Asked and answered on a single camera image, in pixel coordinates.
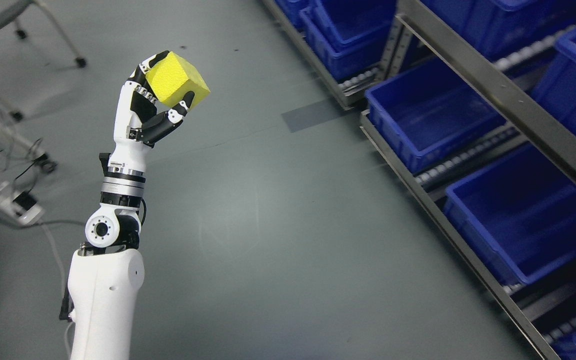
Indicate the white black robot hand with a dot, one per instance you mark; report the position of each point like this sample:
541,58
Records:
137,124

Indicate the yellow foam block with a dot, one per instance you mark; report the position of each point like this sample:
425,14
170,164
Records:
173,77

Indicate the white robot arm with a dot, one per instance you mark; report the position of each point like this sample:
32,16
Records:
107,273

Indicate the white power strip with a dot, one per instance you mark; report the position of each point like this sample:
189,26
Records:
20,206

